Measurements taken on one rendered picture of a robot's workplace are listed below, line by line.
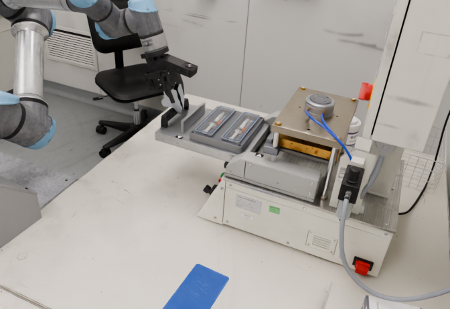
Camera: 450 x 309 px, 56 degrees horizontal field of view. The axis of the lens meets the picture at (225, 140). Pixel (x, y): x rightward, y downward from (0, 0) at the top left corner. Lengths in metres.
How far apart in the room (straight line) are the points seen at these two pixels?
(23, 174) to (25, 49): 0.41
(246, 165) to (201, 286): 0.33
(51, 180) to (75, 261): 0.38
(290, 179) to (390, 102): 0.32
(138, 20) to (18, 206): 0.61
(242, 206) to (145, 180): 0.40
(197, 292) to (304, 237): 0.32
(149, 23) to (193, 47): 1.70
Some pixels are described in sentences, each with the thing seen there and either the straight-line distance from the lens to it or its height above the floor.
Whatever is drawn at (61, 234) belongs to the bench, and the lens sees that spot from 1.30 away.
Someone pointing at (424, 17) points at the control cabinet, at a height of 1.43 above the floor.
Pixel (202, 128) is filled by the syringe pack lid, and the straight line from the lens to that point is 1.24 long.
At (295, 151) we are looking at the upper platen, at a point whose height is 1.03.
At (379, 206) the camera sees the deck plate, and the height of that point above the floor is 0.93.
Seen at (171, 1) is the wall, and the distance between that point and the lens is 2.94.
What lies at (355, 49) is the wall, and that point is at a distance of 2.61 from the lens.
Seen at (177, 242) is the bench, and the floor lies 0.75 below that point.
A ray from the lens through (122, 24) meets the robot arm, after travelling 1.29.
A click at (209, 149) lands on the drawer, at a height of 0.96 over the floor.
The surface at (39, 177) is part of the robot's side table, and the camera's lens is 1.53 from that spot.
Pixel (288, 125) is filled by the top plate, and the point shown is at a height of 1.11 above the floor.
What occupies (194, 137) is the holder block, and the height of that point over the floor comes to 0.98.
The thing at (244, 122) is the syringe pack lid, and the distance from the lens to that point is 1.28.
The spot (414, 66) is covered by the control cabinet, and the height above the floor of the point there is 1.34.
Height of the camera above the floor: 1.62
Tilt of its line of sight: 31 degrees down
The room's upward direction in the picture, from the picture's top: 4 degrees clockwise
